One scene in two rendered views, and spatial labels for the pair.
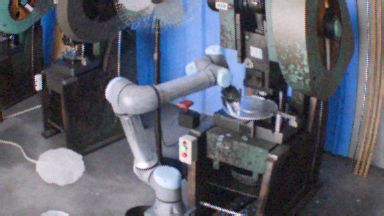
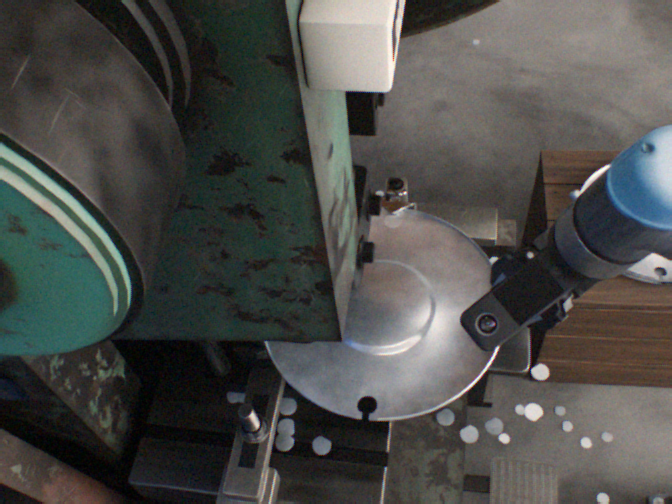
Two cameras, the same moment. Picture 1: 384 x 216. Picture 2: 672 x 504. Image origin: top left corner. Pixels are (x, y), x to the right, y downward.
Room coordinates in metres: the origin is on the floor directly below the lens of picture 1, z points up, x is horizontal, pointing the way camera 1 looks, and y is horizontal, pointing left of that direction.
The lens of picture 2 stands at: (2.55, 0.09, 1.53)
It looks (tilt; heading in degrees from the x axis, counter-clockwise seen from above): 55 degrees down; 247
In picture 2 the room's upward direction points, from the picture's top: 9 degrees counter-clockwise
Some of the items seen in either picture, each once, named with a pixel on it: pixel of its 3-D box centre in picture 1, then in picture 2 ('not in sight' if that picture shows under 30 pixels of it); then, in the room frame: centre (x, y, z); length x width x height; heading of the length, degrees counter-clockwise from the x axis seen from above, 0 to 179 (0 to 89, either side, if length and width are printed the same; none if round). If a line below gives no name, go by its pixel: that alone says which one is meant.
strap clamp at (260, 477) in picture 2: not in sight; (252, 436); (2.54, -0.24, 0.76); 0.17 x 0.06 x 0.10; 51
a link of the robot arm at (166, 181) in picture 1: (167, 183); not in sight; (1.87, 0.11, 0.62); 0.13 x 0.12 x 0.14; 37
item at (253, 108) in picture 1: (251, 107); (380, 304); (2.33, -0.29, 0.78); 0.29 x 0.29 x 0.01
